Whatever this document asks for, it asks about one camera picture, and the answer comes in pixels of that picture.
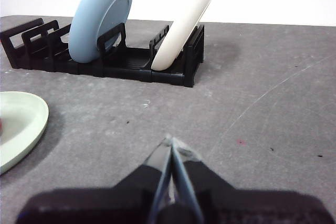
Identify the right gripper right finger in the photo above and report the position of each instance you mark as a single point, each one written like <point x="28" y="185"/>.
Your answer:
<point x="249" y="208"/>

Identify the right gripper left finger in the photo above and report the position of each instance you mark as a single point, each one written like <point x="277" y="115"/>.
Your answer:
<point x="105" y="205"/>

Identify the green plate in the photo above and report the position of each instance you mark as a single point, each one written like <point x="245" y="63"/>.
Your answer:
<point x="21" y="129"/>

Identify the black plate rack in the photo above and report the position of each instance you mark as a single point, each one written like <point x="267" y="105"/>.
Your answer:
<point x="126" y="69"/>

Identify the blue plate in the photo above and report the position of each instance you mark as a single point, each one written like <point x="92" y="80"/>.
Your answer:
<point x="89" y="24"/>

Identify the beige plate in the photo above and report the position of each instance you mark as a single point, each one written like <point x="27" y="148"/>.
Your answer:
<point x="189" y="11"/>

